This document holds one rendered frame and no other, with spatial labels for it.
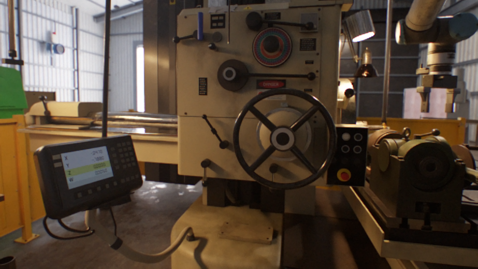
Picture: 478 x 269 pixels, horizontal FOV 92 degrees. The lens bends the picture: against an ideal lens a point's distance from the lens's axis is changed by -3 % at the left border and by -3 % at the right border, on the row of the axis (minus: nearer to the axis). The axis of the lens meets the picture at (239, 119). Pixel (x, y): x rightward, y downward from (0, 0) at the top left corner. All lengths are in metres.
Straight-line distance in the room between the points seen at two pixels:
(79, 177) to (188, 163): 0.51
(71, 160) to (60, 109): 1.17
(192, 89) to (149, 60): 0.97
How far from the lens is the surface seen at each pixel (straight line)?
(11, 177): 3.17
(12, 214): 3.26
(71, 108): 2.01
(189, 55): 1.22
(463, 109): 7.79
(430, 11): 1.00
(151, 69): 2.09
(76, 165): 0.95
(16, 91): 4.66
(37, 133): 2.31
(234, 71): 1.06
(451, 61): 1.25
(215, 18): 1.21
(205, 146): 1.19
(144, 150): 1.69
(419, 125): 3.93
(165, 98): 2.01
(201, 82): 1.18
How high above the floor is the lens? 1.44
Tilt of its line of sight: 5 degrees down
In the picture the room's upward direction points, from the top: 1 degrees clockwise
